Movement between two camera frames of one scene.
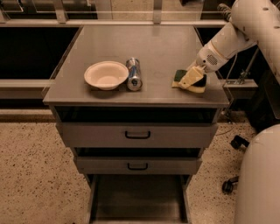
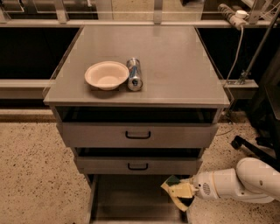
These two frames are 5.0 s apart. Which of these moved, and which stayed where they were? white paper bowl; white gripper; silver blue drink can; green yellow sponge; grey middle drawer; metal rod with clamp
Moved: white gripper; green yellow sponge
Stayed: silver blue drink can; white paper bowl; metal rod with clamp; grey middle drawer
